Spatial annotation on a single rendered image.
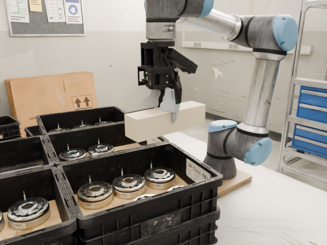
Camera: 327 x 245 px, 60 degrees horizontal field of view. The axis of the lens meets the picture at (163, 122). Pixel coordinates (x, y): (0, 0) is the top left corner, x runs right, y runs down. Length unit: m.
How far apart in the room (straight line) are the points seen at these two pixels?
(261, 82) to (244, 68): 2.93
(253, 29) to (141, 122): 0.56
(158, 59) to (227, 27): 0.39
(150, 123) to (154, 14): 0.26
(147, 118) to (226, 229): 0.48
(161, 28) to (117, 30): 3.57
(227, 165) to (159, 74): 0.62
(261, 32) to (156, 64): 0.46
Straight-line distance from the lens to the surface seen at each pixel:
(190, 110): 0.80
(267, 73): 1.05
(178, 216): 0.77
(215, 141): 1.15
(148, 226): 0.74
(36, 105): 3.71
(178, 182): 0.96
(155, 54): 0.71
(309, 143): 2.70
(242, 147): 1.07
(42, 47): 3.86
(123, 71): 4.34
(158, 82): 0.71
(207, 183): 0.77
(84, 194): 0.87
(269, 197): 1.20
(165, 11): 0.71
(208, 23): 0.99
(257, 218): 1.07
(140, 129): 0.70
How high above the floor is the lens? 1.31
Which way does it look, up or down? 18 degrees down
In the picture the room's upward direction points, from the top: straight up
